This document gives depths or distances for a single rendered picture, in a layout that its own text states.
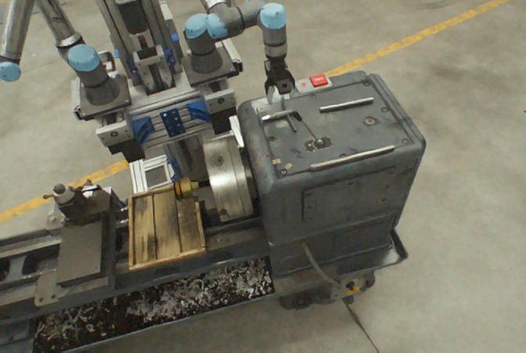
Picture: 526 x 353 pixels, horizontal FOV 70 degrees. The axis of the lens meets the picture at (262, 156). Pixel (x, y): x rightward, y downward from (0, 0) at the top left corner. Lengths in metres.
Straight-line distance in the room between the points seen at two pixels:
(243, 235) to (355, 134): 0.61
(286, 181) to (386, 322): 1.34
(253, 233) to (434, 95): 2.35
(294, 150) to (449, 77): 2.61
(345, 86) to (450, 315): 1.48
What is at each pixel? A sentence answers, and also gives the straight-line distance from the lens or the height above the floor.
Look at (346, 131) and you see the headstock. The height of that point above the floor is 1.26.
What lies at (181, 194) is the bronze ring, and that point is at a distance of 1.45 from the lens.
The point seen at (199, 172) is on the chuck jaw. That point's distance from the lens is 1.43.
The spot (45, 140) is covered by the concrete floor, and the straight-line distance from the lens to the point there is 3.77.
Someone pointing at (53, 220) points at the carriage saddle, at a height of 0.92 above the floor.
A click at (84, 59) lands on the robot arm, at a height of 1.38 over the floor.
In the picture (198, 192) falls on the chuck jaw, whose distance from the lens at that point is 1.42.
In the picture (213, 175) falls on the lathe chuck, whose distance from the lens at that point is 1.30.
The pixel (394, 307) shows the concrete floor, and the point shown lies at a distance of 2.40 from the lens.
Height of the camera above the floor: 2.23
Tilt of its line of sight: 50 degrees down
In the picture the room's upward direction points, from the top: 9 degrees counter-clockwise
